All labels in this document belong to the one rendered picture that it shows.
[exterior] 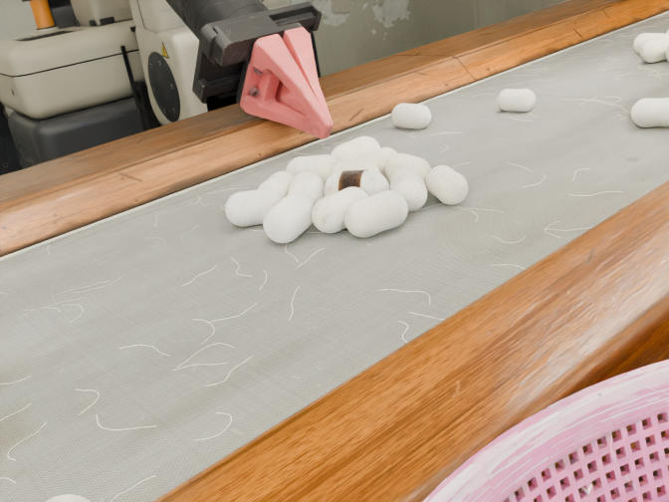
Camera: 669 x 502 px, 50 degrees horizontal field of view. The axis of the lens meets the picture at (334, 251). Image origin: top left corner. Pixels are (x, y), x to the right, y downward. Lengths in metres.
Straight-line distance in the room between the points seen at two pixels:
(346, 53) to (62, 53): 1.80
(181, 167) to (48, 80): 0.78
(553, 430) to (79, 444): 0.16
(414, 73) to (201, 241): 0.33
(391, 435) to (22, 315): 0.24
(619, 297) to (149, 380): 0.17
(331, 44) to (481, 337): 2.69
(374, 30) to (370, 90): 2.39
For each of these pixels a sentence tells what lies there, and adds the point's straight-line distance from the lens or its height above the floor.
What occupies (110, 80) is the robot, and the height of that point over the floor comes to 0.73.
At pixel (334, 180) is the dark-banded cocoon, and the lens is 0.41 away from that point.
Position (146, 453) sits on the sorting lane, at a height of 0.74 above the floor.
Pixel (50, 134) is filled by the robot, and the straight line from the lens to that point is 1.30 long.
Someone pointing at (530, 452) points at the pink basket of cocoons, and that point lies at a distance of 0.18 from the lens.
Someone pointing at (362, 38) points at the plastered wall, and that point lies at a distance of 2.99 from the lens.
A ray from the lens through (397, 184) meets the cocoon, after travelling 0.40.
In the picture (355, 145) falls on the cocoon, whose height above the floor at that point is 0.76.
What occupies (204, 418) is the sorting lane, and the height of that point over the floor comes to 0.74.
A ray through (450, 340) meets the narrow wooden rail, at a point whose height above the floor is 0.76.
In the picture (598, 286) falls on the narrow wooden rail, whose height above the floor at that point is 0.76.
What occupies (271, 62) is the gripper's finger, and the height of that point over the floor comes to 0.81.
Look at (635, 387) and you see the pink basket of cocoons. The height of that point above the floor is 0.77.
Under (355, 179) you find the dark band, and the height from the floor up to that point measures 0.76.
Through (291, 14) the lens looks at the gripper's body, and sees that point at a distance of 0.58.
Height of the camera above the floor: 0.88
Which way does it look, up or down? 23 degrees down
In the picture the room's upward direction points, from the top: 10 degrees counter-clockwise
